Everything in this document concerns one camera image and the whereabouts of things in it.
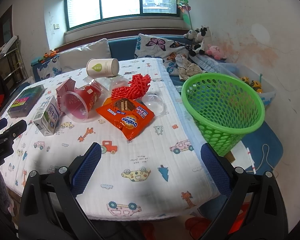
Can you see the window with green frame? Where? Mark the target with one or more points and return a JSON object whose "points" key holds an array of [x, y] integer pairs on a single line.
{"points": [[79, 13]]}

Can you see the butterfly print pillow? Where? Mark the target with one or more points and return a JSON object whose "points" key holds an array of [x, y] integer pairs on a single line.
{"points": [[161, 48]]}

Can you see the grey white cushion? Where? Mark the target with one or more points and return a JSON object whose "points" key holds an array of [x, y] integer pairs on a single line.
{"points": [[77, 58]]}

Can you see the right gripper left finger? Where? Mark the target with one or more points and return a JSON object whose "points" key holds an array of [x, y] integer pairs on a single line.
{"points": [[49, 208]]}

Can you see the clear plastic dome lid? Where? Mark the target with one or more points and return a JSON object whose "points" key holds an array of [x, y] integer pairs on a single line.
{"points": [[154, 103]]}

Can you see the small butterfly pillow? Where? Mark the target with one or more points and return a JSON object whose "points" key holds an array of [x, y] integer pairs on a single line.
{"points": [[50, 68]]}

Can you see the dark colourful box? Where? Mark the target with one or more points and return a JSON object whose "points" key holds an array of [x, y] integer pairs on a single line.
{"points": [[23, 104]]}

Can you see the metal shelf rack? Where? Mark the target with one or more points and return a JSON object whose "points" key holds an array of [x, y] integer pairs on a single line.
{"points": [[11, 61]]}

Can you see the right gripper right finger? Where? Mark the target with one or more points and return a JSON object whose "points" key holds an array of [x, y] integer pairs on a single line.
{"points": [[254, 207]]}

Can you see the white paper cup green logo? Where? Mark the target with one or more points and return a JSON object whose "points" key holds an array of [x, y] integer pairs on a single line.
{"points": [[102, 68]]}

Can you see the cow plush toy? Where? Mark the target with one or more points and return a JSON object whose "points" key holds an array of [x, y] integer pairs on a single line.
{"points": [[200, 43]]}

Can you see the red plastic noodle cup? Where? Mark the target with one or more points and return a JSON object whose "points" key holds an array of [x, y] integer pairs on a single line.
{"points": [[78, 103]]}

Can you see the red foam fruit net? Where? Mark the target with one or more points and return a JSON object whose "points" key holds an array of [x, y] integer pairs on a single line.
{"points": [[137, 87]]}

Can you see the orange toy on sofa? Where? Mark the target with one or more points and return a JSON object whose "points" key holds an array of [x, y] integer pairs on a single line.
{"points": [[50, 54]]}

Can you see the green plastic mesh basket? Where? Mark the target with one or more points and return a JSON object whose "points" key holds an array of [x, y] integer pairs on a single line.
{"points": [[224, 108]]}

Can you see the yellow toy truck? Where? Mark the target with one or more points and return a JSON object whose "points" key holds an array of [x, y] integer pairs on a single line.
{"points": [[255, 85]]}

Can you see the blue floor mat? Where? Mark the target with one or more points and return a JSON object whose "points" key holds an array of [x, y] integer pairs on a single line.
{"points": [[265, 148]]}

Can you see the pink plush toy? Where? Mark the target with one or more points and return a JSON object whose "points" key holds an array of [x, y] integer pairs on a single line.
{"points": [[216, 52]]}

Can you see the crumpled patterned cloth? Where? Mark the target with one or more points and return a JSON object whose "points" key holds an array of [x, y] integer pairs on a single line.
{"points": [[186, 69]]}

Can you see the colourful pinwheel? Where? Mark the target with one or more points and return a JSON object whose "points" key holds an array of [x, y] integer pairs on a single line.
{"points": [[185, 8]]}

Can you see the clear plastic toy bin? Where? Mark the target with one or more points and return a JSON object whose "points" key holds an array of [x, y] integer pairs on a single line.
{"points": [[239, 71]]}

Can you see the cartoon printed white tablecloth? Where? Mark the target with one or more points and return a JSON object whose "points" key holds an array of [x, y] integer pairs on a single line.
{"points": [[158, 174]]}

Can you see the blue sofa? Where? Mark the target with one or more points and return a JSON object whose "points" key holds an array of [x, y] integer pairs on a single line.
{"points": [[121, 48]]}

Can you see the white milk carton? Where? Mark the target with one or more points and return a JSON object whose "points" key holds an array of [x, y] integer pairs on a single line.
{"points": [[47, 117]]}

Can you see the clear plastic bottle yellow label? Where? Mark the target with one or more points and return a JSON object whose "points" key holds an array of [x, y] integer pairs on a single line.
{"points": [[109, 83]]}

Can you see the orange Ovaltine snack bag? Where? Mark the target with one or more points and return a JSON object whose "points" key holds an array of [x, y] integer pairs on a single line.
{"points": [[129, 116]]}

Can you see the grey plush toy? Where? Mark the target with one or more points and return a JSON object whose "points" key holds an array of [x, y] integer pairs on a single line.
{"points": [[191, 34]]}

